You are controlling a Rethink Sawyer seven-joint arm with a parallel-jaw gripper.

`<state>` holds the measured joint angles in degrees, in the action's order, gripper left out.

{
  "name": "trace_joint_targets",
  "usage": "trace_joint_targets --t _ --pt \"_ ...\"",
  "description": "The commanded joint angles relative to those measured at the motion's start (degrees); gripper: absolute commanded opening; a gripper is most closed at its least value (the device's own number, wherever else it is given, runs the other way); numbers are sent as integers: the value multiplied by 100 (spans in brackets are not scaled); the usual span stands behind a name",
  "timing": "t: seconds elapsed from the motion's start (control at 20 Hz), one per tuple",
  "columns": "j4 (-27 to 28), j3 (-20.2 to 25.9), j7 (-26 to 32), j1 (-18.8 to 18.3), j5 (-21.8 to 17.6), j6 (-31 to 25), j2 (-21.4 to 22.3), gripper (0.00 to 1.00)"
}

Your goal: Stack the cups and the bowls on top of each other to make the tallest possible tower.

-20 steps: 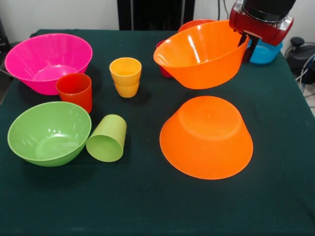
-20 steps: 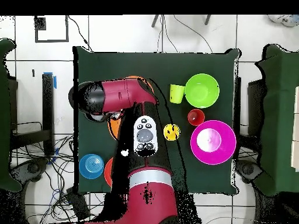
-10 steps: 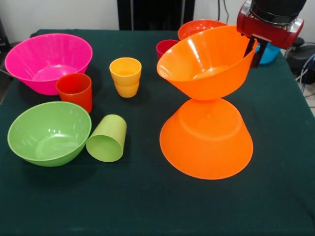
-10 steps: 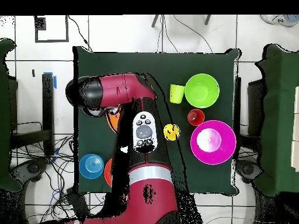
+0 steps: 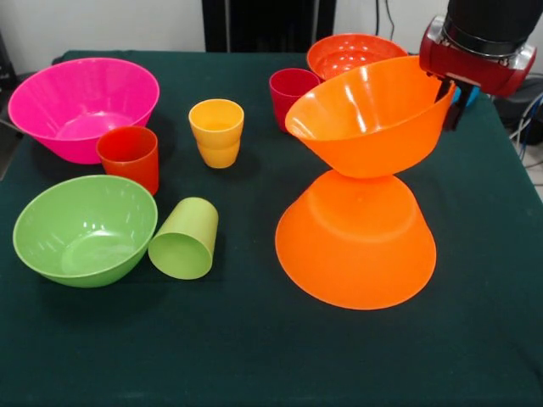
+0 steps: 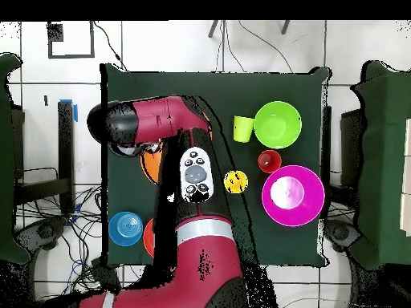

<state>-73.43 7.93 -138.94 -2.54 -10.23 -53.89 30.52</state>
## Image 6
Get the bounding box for dark green table cloth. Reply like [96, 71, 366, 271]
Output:
[100, 63, 330, 267]

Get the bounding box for pink plastic bowl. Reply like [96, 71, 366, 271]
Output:
[261, 164, 326, 228]

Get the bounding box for tangled floor cables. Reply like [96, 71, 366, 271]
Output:
[14, 182, 145, 299]

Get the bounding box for black square floor frame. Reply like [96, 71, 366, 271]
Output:
[47, 21, 96, 59]

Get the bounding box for blue plastic bowl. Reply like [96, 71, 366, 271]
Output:
[108, 211, 144, 248]

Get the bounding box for red-orange plastic bowl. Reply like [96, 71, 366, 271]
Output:
[142, 217, 156, 259]

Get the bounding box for black metal stand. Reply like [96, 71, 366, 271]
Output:
[14, 99, 76, 215]

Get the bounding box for green covered side table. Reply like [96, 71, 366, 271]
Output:
[0, 52, 30, 264]
[348, 59, 411, 270]

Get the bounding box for orange plastic bowl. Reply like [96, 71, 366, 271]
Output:
[140, 110, 214, 186]

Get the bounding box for blue tape strip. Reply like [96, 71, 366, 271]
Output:
[59, 98, 79, 123]

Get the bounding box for green plastic bowl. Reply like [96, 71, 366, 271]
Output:
[253, 100, 303, 150]

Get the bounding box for green plastic cup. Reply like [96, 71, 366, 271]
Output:
[233, 115, 255, 144]

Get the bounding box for red plastic cup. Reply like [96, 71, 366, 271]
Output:
[257, 149, 283, 175]

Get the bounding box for black floor cable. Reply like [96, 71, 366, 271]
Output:
[92, 21, 129, 72]

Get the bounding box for black floor box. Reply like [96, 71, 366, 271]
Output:
[90, 257, 123, 291]

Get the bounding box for yellow plastic cup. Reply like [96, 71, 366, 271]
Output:
[223, 169, 249, 195]

